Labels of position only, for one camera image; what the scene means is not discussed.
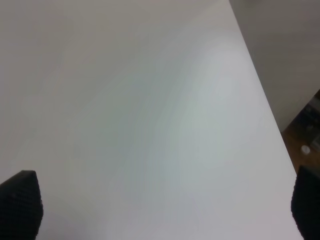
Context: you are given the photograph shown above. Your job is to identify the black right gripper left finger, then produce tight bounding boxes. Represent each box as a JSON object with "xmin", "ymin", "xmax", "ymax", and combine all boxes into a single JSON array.
[{"xmin": 0, "ymin": 170, "xmax": 44, "ymax": 240}]

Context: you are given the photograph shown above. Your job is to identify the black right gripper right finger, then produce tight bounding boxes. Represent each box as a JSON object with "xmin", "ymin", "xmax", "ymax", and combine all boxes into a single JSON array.
[{"xmin": 290, "ymin": 165, "xmax": 320, "ymax": 240}]

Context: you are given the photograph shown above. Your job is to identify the dark equipment beside table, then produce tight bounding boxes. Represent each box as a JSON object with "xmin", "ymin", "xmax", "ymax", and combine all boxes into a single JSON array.
[{"xmin": 282, "ymin": 90, "xmax": 320, "ymax": 153}]

